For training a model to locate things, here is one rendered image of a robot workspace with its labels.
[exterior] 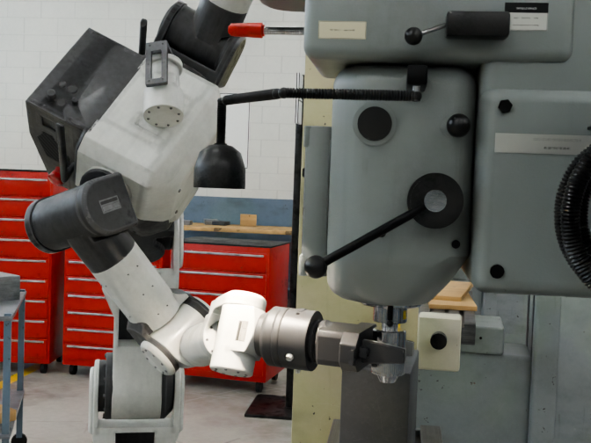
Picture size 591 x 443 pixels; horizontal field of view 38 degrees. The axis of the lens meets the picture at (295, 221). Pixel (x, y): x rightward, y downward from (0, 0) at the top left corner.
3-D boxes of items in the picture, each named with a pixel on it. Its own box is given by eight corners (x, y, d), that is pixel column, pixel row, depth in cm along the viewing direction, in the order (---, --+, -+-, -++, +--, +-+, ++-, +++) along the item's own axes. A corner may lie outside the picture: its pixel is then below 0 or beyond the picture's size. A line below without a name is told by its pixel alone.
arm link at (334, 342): (356, 322, 116) (274, 313, 120) (353, 392, 117) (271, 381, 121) (380, 309, 128) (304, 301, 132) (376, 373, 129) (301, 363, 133)
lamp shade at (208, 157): (185, 186, 121) (186, 142, 121) (230, 187, 125) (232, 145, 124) (207, 188, 115) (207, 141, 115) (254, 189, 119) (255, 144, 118)
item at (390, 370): (410, 374, 122) (412, 336, 122) (393, 380, 118) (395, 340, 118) (382, 368, 125) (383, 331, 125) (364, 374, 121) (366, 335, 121)
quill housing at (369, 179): (319, 307, 112) (329, 60, 110) (331, 287, 132) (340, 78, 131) (469, 315, 110) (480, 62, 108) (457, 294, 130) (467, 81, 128)
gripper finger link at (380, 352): (404, 366, 118) (361, 361, 120) (406, 344, 118) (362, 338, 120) (402, 369, 117) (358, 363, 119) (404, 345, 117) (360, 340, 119)
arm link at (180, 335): (214, 375, 137) (181, 383, 154) (256, 331, 141) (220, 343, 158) (168, 328, 136) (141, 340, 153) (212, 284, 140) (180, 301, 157)
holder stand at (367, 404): (337, 472, 152) (341, 360, 151) (354, 436, 173) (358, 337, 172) (405, 480, 149) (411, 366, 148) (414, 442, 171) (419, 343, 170)
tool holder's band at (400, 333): (412, 336, 122) (412, 329, 122) (395, 340, 118) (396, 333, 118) (383, 331, 125) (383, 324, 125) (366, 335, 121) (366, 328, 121)
